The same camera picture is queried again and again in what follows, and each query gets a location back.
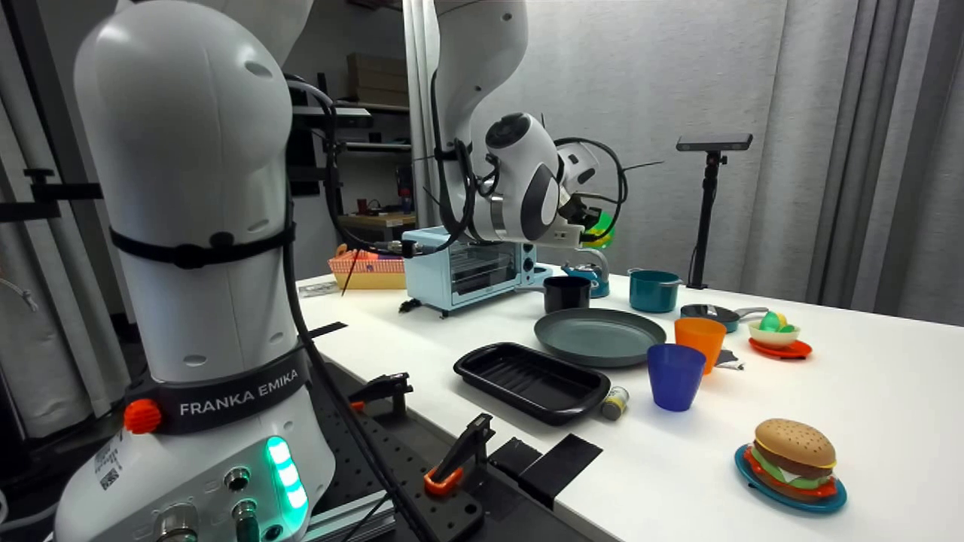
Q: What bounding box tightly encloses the grey curtain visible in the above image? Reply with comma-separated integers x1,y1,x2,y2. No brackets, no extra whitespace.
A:
402,0,964,327

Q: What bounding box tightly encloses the black clamp orange handle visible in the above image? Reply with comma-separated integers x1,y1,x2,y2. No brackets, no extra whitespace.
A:
344,371,415,420
419,409,496,503

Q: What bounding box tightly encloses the light blue toy oven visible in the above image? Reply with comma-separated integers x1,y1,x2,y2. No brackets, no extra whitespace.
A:
400,224,567,318

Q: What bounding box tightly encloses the black tripod stand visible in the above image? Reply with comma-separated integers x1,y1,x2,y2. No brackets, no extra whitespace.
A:
675,131,755,291

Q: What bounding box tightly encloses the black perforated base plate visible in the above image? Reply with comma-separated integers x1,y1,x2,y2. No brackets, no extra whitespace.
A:
298,344,605,542

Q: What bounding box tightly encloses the blue plastic cup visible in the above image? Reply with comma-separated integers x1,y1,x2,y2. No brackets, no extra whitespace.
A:
643,339,708,416

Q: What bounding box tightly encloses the black tape patch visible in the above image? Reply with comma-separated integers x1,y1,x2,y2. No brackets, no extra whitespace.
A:
516,431,605,510
487,437,541,479

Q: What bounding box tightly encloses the small teal plate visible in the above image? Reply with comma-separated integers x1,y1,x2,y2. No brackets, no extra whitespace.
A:
731,444,848,519

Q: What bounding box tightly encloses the small yellowish toy piece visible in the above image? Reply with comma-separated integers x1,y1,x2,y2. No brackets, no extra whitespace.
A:
597,384,633,421

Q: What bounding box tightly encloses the pink yellow toy box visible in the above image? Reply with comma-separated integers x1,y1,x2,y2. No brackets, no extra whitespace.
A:
328,245,407,295

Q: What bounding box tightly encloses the dark background shelf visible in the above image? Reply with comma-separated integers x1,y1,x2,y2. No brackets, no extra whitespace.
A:
288,47,419,252

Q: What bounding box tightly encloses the toy hamburger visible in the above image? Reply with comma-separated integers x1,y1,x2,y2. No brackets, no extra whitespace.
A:
749,416,840,503

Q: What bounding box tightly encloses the grey round plate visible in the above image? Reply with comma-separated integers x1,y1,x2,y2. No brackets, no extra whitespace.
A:
532,304,669,371

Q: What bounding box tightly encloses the teal toy pot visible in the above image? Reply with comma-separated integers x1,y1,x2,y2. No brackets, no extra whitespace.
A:
627,268,682,315

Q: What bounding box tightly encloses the green yellow toy food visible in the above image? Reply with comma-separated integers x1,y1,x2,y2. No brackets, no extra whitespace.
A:
749,309,801,349

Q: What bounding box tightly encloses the orange plastic cup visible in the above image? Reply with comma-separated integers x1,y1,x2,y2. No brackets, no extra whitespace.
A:
671,315,728,375

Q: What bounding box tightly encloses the teal toy frying pan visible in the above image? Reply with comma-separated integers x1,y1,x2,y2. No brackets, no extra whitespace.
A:
676,301,771,338

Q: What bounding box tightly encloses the black mount bracket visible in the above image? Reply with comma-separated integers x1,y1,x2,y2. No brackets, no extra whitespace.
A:
0,162,108,227

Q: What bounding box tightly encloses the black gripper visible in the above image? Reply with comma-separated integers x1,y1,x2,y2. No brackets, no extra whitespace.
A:
563,186,615,234

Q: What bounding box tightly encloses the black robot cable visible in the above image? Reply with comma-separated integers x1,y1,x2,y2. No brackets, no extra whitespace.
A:
279,228,402,542

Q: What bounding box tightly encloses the green plastic cup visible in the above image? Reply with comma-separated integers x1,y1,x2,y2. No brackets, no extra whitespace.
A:
583,208,616,252

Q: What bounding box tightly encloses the black ribbed tray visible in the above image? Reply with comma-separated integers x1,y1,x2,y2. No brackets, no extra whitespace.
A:
452,339,615,427

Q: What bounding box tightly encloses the teal toy kettle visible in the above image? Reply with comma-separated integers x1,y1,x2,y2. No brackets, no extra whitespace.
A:
563,247,612,301

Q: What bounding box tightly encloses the small red plate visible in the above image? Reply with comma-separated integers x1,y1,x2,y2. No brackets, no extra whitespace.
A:
748,333,814,363

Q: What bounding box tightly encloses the aluminium extrusion rail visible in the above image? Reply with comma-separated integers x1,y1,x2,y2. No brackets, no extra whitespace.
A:
303,491,400,542

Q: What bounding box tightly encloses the black toy pot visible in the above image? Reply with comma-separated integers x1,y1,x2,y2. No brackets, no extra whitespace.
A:
541,274,594,313

